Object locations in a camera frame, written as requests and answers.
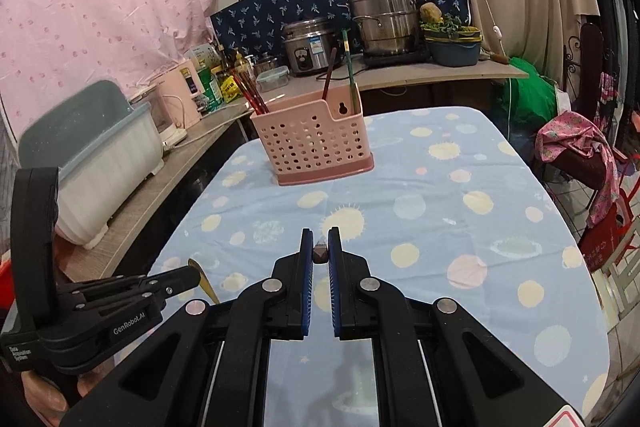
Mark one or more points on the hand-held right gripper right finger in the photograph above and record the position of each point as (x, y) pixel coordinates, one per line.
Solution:
(334, 282)

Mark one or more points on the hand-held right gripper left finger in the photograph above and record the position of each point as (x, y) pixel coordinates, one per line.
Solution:
(307, 282)

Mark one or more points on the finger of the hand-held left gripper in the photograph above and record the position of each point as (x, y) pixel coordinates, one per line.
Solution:
(140, 298)
(165, 279)

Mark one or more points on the brown chopstick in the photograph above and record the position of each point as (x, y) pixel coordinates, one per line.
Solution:
(320, 254)

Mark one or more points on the gold flower-shaped spoon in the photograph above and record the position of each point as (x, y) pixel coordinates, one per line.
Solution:
(206, 284)

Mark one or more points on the pink perforated utensil basket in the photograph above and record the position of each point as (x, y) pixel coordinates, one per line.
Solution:
(310, 142)

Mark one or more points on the bright red chopstick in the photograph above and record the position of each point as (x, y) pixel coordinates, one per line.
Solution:
(256, 98)
(252, 101)

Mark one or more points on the person's left hand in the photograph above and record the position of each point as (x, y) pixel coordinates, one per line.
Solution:
(45, 399)

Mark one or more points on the grey white dish rack box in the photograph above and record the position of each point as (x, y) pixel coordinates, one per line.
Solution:
(95, 167)

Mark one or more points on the blue spotted tablecloth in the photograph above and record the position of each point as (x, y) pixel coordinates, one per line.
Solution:
(425, 207)

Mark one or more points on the pink electric kettle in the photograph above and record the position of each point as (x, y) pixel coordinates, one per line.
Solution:
(177, 102)

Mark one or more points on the green can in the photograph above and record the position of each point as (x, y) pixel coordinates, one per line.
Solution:
(210, 89)

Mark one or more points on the yellow packet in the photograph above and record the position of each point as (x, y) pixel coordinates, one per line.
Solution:
(229, 89)

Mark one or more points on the clear food container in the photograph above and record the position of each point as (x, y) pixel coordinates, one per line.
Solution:
(272, 78)

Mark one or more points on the green chopstick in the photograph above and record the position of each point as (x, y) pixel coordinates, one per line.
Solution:
(349, 67)

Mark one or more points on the black induction cooktop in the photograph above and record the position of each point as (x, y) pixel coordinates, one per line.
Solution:
(395, 58)

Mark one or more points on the steel rice cooker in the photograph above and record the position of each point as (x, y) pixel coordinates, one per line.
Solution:
(310, 49)

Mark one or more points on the pink dotted cloth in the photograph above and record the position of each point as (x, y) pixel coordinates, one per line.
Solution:
(100, 7)

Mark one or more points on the blue plastic basin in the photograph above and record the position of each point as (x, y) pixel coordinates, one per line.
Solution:
(452, 49)

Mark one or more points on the steel steamer pot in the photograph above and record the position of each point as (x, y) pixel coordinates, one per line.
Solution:
(385, 19)

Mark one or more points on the green plastic bag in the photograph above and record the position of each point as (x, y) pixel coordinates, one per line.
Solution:
(532, 92)

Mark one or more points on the red stool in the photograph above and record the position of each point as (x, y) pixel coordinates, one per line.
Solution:
(607, 232)

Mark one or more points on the navy leaf-print cloth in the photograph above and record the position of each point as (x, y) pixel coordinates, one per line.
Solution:
(300, 2)

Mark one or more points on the green leafy vegetables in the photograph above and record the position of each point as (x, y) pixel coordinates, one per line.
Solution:
(450, 26)

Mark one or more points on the pink floral cloth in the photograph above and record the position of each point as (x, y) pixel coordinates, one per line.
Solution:
(580, 142)

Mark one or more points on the brown potato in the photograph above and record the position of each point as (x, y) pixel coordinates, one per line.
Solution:
(431, 13)

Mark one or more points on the dark wooden chair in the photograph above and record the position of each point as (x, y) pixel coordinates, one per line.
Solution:
(587, 67)

